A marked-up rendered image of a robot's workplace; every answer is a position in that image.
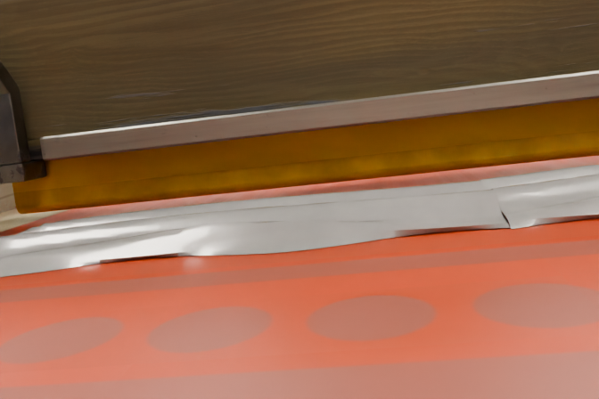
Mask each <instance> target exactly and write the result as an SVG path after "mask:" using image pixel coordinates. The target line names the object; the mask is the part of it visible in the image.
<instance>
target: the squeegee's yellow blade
mask: <svg viewBox="0 0 599 399"><path fill-rule="evenodd" d="M596 130H599V98H597V99H589V100H582V101H574V102H558V103H551V104H543V105H535V106H527V107H519V108H511V109H503V110H488V111H481V112H473V113H464V114H456V115H448V116H441V117H433V118H418V119H410V120H402V121H394V122H386V123H378V124H371V125H362V126H347V127H339V128H332V129H324V130H316V131H307V132H300V133H292V134H277V135H269V136H261V137H253V138H245V139H237V140H230V141H222V142H206V143H198V144H191V145H183V146H175V147H167V148H158V149H151V150H143V151H128V152H121V153H112V154H104V155H96V156H88V157H81V158H73V159H57V160H50V161H45V168H46V173H47V176H46V177H43V178H38V179H34V180H30V181H26V182H20V183H12V187H13V193H15V192H24V191H39V190H48V189H56V188H64V187H73V186H81V185H89V184H98V183H114V182H123V181H131V180H139V179H147V178H156V177H164V176H172V175H189V174H197V173H206V172H214V171H222V170H231V169H239V168H247V167H263V166H272V165H281V164H289V163H297V162H306V161H314V160H322V159H338V158H346V157H355V156H364V155H372V154H380V153H389V152H397V151H413V150H421V149H429V148H438V147H447V146H455V145H464V144H472V143H488V142H496V141H504V140H513V139H521V138H530V137H538V136H547V135H555V134H571V133H579V132H587V131H596Z"/></svg>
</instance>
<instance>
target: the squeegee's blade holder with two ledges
mask: <svg viewBox="0 0 599 399"><path fill-rule="evenodd" d="M597 98H599V70H597V71H588V72H581V73H574V74H566V75H559V76H551V77H537V78H529V79H522V80H514V81H506V82H499V83H492V84H484V85H470V86H462V87H455V88H447V89H439V90H432V91H424V92H417V93H410V94H395V95H388V96H380V97H373V98H364V99H357V100H350V101H342V102H328V103H320V104H313V105H306V106H298V107H290V108H282V109H275V110H261V111H253V112H246V113H238V114H231V115H224V116H215V117H208V118H194V119H187V120H178V121H171V122H164V123H156V124H149V125H141V126H127V127H119V128H112V129H104V130H96V131H89V132H82V133H74V134H60V135H52V136H45V137H41V138H40V145H41V151H42V156H43V160H44V161H50V160H57V159H73V158H81V157H88V156H96V155H104V154H112V153H121V152H128V151H143V150H151V149H158V148H167V147H175V146H183V145H191V144H198V143H213V142H222V141H230V140H237V139H245V138H253V137H261V136H269V135H277V134H292V133H300V132H307V131H316V130H324V129H332V128H339V127H347V126H362V125H371V124H378V123H386V122H394V121H402V120H410V119H418V118H433V117H441V116H448V115H456V114H464V113H473V112H481V111H488V110H503V109H511V108H519V107H527V106H535V105H543V104H551V103H558V102H574V101H582V100H589V99H597Z"/></svg>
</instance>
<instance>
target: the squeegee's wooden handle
mask: <svg viewBox="0 0 599 399"><path fill-rule="evenodd" d="M0 61H1V62H2V63H3V65H4V66H5V68H6V69H7V70H8V72H9V73H10V75H11V76H12V78H13V79H14V81H15V82H16V83H17V85H18V87H19V89H20V95H21V105H22V110H23V117H24V122H25V127H26V133H27V139H28V145H29V155H30V161H37V160H43V156H42V151H41V145H40V138H41V137H45V136H52V135H60V134H74V133H82V132H89V131H96V130H104V129H112V128H119V127H127V126H141V125H149V124H156V123H164V122H171V121H178V120H187V119H194V118H208V117H215V116H224V115H231V114H238V113H246V112H253V111H261V110H275V109H282V108H290V107H298V106H306V105H313V104H320V103H328V102H342V101H350V100H357V99H364V98H373V97H380V96H388V95H395V94H410V93H417V92H424V91H432V90H439V89H447V88H455V87H462V86H476V85H484V84H492V83H499V82H506V81H514V80H522V79H529V78H537V77H551V76H559V75H566V74H574V73H581V72H588V71H597V70H599V0H0Z"/></svg>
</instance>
